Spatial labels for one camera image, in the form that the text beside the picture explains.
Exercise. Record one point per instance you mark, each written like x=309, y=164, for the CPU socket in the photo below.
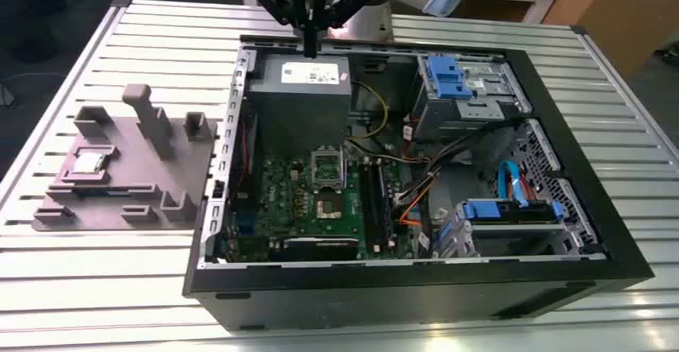
x=331, y=207

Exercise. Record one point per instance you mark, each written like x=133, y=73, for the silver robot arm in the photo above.
x=365, y=22

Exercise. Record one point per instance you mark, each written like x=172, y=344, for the wooden cabinet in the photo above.
x=625, y=18

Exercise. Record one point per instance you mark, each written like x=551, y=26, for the hard disk in blue carrier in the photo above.
x=485, y=210

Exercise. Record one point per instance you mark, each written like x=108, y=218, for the blue drive latch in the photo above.
x=448, y=78

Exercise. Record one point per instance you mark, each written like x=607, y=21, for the grey power supply unit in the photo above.
x=296, y=113

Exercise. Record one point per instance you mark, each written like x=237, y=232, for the silver disk bay cage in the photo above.
x=529, y=229

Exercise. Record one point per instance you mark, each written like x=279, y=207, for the green RAM stick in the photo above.
x=100, y=192

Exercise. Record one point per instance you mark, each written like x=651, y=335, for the grey parts rack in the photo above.
x=132, y=169

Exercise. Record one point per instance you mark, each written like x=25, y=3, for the silver CPU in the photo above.
x=86, y=164

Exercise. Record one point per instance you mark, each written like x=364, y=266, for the black graphics card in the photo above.
x=317, y=248

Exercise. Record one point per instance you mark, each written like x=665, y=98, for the black PC case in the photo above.
x=371, y=300

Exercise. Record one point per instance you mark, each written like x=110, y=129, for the metal drive cage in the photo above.
x=451, y=121

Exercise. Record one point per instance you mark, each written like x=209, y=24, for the green motherboard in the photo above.
x=280, y=209

